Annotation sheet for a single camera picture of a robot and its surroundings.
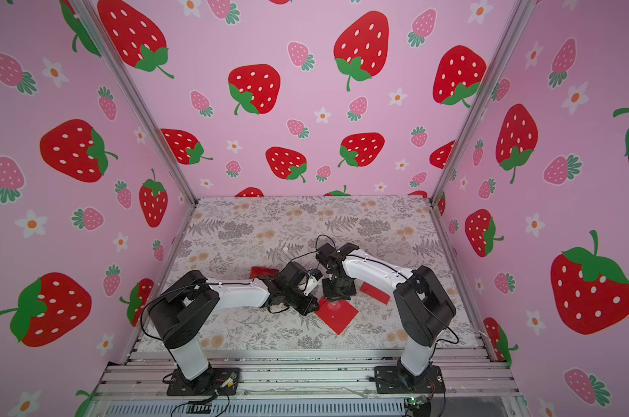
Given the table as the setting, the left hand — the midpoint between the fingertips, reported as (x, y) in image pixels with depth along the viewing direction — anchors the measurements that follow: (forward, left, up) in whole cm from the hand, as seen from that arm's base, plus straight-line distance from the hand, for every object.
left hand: (321, 308), depth 88 cm
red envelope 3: (+6, -19, -1) cm, 20 cm away
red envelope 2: (-2, -6, -1) cm, 6 cm away
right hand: (+3, -8, +4) cm, 10 cm away
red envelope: (+14, +23, 0) cm, 27 cm away
